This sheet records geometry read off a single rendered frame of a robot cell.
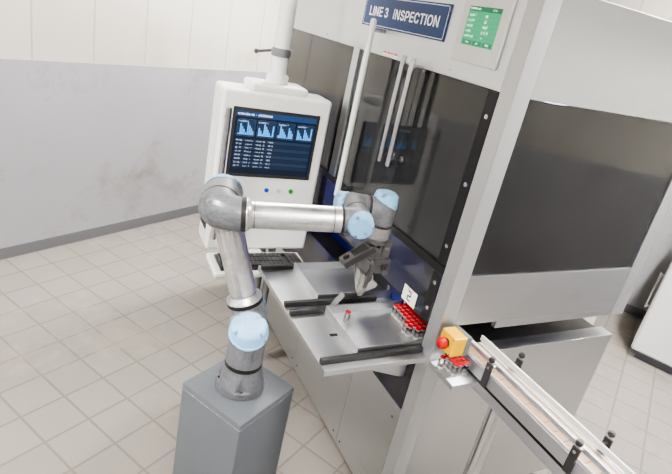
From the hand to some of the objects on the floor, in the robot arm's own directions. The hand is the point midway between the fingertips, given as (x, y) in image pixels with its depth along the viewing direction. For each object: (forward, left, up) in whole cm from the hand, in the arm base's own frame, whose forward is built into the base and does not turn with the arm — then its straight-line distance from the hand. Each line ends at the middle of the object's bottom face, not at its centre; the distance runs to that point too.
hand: (357, 292), depth 171 cm
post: (+22, -24, -110) cm, 114 cm away
